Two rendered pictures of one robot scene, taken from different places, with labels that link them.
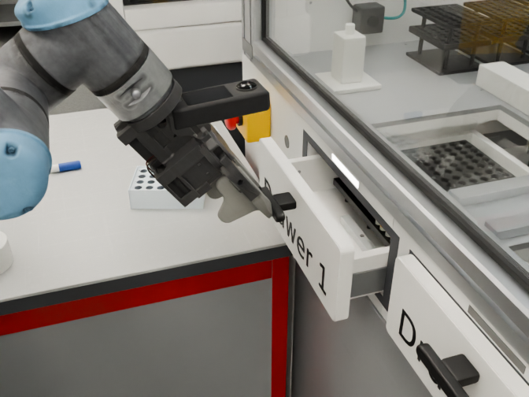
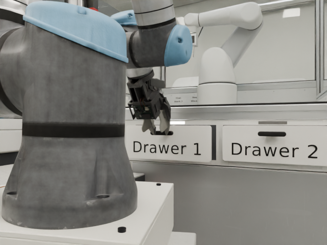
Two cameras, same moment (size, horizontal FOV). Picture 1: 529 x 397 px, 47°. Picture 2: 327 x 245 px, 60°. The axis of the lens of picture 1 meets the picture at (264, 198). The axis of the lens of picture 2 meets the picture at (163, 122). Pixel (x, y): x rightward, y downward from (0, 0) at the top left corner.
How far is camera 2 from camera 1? 0.75 m
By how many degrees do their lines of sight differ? 56
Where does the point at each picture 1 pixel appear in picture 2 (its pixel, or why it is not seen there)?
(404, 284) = (229, 133)
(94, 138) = not seen: outside the picture
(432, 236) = (235, 111)
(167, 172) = (153, 100)
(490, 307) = (267, 113)
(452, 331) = (259, 129)
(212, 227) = not seen: hidden behind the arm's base
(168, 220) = not seen: hidden behind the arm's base
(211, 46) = (12, 141)
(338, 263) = (208, 132)
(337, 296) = (209, 148)
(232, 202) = (162, 122)
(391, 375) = (224, 185)
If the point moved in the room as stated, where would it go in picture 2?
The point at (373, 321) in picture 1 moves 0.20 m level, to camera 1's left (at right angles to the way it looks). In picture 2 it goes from (206, 172) to (166, 182)
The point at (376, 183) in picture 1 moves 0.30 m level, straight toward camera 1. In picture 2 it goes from (197, 114) to (281, 111)
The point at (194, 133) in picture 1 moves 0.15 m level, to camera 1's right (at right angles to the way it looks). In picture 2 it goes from (153, 89) to (186, 93)
